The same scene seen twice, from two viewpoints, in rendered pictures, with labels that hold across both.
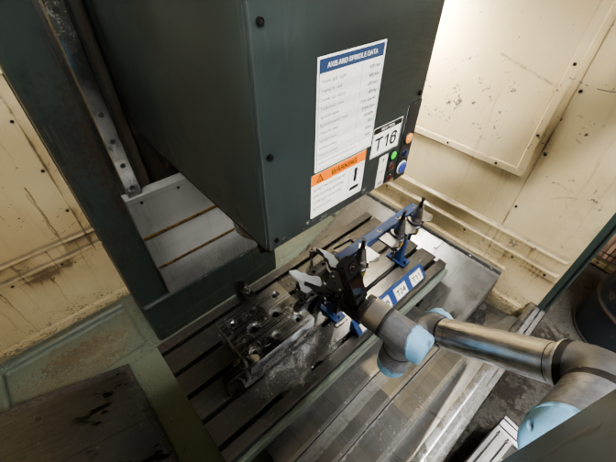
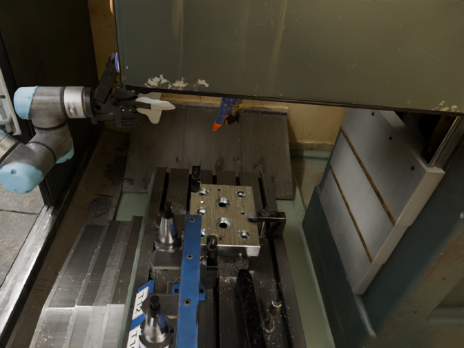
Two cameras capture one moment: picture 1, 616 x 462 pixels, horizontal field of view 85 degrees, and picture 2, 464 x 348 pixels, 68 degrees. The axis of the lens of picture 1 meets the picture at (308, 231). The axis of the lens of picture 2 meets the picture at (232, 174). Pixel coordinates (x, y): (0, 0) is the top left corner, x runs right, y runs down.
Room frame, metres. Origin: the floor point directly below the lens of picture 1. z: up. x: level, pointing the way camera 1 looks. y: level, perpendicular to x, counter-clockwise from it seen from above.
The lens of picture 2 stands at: (1.16, -0.53, 1.84)
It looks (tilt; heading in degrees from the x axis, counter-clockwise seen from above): 39 degrees down; 124
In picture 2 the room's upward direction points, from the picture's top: 8 degrees clockwise
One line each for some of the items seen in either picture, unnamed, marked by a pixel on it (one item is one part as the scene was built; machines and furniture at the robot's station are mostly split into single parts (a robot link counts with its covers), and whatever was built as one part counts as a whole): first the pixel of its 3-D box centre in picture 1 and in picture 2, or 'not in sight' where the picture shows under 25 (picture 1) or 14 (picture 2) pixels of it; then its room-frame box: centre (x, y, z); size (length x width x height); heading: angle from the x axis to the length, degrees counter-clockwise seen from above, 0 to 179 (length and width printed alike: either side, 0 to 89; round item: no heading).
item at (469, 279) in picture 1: (377, 271); not in sight; (1.12, -0.36, 0.75); 0.89 x 0.70 x 0.26; 42
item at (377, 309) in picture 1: (376, 313); (79, 103); (0.44, -0.16, 1.41); 0.08 x 0.05 x 0.08; 139
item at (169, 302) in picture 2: (390, 240); (159, 305); (0.88, -0.30, 1.21); 0.07 x 0.05 x 0.01; 42
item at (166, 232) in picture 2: (361, 253); (168, 225); (0.77, -0.18, 1.26); 0.04 x 0.04 x 0.07
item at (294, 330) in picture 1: (265, 324); (222, 217); (0.68, 0.16, 0.96); 0.29 x 0.23 x 0.05; 132
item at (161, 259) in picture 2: (369, 255); (166, 259); (0.81, -0.22, 1.21); 0.07 x 0.05 x 0.01; 42
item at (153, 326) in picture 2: (401, 225); (155, 321); (0.92, -0.34, 1.26); 0.04 x 0.04 x 0.07
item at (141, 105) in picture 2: not in sight; (135, 102); (0.55, -0.08, 1.44); 0.09 x 0.05 x 0.02; 24
